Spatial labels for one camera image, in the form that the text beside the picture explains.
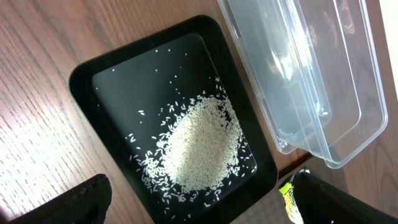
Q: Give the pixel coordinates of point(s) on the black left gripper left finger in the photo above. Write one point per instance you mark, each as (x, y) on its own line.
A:
(86, 203)

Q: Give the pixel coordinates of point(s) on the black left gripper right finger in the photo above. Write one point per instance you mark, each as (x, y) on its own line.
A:
(319, 202)

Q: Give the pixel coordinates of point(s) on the yellow snack wrapper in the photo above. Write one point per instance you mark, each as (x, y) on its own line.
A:
(286, 190)

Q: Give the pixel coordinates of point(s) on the brown serving tray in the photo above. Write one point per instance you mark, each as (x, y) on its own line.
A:
(271, 208)

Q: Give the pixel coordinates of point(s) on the pile of rice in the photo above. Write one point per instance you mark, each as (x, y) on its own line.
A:
(198, 155)

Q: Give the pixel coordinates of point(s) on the black plastic tray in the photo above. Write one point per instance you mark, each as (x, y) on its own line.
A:
(133, 97)

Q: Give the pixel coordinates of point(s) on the clear plastic bin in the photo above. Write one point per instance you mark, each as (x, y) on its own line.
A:
(340, 34)

